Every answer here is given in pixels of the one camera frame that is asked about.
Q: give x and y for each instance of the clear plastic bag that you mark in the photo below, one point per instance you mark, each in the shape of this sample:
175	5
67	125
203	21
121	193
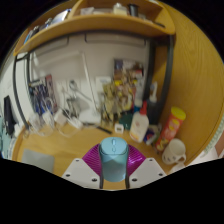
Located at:
40	123

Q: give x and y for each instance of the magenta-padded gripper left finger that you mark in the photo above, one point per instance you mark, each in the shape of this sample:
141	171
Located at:
83	170

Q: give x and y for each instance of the blue model kit box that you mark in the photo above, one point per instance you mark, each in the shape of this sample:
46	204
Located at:
42	95

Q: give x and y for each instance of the white power strip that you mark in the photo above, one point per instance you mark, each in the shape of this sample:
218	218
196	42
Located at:
76	124

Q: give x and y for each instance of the teal blanket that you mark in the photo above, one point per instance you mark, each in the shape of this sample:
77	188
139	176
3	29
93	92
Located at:
4	140

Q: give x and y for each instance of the small white desk clock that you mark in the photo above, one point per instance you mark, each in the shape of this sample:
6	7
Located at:
119	128

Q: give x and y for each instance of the blue spray bottle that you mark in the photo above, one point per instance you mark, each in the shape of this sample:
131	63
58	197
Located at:
152	106

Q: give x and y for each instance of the wooden shelf unit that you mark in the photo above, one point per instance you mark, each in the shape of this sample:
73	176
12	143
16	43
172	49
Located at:
100	23

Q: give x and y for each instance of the white charger block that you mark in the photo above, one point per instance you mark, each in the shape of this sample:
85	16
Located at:
60	117

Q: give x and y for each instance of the golden robot figure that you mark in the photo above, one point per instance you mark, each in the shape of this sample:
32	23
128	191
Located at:
111	103

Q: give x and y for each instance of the colourful model kit box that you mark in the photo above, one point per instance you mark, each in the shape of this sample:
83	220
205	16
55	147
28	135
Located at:
128	68

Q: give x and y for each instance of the blue snack packet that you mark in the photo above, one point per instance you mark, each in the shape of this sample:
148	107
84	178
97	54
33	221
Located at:
150	136

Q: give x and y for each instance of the white desk lamp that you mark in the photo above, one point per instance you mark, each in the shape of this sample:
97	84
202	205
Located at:
90	117

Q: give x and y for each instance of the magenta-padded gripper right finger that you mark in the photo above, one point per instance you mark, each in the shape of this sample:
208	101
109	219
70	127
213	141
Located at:
145	170

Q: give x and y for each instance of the light blue computer mouse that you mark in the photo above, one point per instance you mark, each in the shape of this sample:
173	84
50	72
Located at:
113	160

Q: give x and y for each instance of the white pump bottle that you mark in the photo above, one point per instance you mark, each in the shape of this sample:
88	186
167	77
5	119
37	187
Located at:
139	126

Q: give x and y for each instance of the black backpack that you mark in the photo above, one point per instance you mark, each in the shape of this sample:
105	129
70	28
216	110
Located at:
9	115

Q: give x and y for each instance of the white mug with face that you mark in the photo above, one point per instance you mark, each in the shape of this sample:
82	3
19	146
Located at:
173	151

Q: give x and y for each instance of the orange chips can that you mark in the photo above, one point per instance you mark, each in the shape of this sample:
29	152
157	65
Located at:
170	130

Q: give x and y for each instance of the grey mouse pad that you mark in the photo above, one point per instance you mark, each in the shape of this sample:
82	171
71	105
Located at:
38	160

